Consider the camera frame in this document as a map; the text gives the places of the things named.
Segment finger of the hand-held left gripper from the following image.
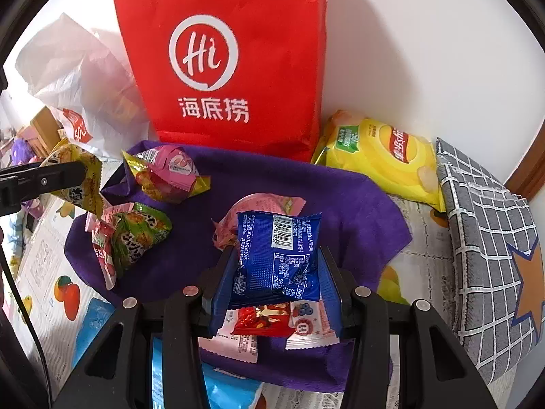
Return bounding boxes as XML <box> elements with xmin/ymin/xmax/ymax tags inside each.
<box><xmin>0</xmin><ymin>160</ymin><xmax>89</xmax><ymax>211</ymax></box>

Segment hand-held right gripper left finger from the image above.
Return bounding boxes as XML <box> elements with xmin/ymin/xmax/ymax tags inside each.
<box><xmin>53</xmin><ymin>245</ymin><xmax>239</xmax><ymax>409</ymax></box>

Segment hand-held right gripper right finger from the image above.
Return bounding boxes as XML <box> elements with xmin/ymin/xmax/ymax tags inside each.
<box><xmin>319</xmin><ymin>245</ymin><xmax>497</xmax><ymax>409</ymax></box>

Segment pink white bar packet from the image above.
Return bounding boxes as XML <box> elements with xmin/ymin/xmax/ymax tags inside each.
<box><xmin>284</xmin><ymin>300</ymin><xmax>341</xmax><ymax>350</ymax></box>

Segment red snack packet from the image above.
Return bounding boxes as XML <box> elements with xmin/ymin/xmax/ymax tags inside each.
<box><xmin>230</xmin><ymin>304</ymin><xmax>294</xmax><ymax>336</ymax></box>

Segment white pink snack packet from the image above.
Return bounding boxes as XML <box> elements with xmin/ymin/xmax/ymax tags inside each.
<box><xmin>211</xmin><ymin>315</ymin><xmax>260</xmax><ymax>365</ymax></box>

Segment blue snack packet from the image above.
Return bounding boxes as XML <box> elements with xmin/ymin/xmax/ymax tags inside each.
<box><xmin>228</xmin><ymin>211</ymin><xmax>323</xmax><ymax>309</ymax></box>

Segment pink crinkled snack packet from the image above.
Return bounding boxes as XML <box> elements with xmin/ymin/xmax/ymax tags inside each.
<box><xmin>212</xmin><ymin>193</ymin><xmax>307</xmax><ymax>251</ymax></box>

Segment green snack packet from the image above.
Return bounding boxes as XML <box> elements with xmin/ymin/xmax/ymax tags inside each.
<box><xmin>108</xmin><ymin>202</ymin><xmax>173</xmax><ymax>277</ymax></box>

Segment pink snack packet yellow ends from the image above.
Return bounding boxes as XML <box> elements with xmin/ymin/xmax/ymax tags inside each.
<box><xmin>122</xmin><ymin>145</ymin><xmax>211</xmax><ymax>204</ymax></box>

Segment purple plush toy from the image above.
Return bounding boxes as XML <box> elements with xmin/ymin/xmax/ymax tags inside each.
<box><xmin>11</xmin><ymin>138</ymin><xmax>35</xmax><ymax>165</ymax></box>

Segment wooden headboard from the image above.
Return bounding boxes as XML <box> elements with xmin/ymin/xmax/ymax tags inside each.
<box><xmin>30</xmin><ymin>106</ymin><xmax>69</xmax><ymax>146</ymax></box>

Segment fruit print tablecloth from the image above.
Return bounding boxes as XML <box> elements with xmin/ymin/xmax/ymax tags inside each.
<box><xmin>9</xmin><ymin>153</ymin><xmax>465</xmax><ymax>409</ymax></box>

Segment blue tissue pack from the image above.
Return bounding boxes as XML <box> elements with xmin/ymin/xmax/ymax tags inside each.
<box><xmin>83</xmin><ymin>298</ymin><xmax>265</xmax><ymax>409</ymax></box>

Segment purple towel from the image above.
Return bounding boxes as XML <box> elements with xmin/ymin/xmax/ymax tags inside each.
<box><xmin>64</xmin><ymin>140</ymin><xmax>414</xmax><ymax>393</ymax></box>

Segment white plastic bag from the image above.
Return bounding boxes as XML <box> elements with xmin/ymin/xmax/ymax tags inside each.
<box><xmin>15</xmin><ymin>13</ymin><xmax>152</xmax><ymax>158</ymax></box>

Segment yellow chip bag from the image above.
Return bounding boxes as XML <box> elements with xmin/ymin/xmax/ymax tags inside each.
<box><xmin>311</xmin><ymin>110</ymin><xmax>446</xmax><ymax>213</ymax></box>

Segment grey checked folded cloth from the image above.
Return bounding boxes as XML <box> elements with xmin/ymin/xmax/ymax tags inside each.
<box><xmin>435</xmin><ymin>137</ymin><xmax>545</xmax><ymax>373</ymax></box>

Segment red paper bag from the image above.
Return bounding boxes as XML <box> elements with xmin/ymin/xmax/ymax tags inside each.
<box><xmin>113</xmin><ymin>0</ymin><xmax>329</xmax><ymax>163</ymax></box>

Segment brown wooden door frame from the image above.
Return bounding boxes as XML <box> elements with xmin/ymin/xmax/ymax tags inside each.
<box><xmin>504</xmin><ymin>160</ymin><xmax>545</xmax><ymax>203</ymax></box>

